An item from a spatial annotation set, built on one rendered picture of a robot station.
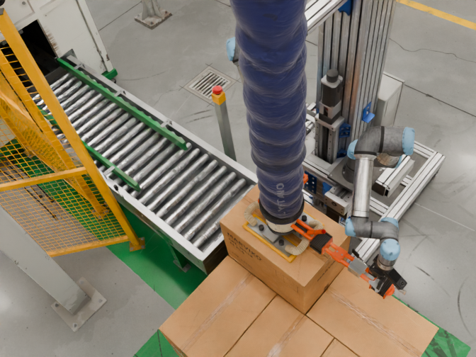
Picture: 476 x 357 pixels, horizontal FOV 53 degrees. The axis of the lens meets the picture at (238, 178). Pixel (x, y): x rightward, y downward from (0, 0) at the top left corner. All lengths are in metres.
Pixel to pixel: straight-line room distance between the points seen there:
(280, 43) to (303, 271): 1.32
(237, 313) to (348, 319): 0.62
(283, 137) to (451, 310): 2.10
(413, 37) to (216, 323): 3.54
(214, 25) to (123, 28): 1.04
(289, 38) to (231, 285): 1.76
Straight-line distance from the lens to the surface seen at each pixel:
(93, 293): 3.73
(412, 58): 4.99
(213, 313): 2.85
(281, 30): 1.47
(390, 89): 2.86
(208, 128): 4.35
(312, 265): 2.49
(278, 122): 1.73
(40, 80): 2.51
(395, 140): 2.09
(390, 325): 2.84
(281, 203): 2.20
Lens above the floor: 3.20
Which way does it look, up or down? 54 degrees down
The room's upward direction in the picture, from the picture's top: 11 degrees counter-clockwise
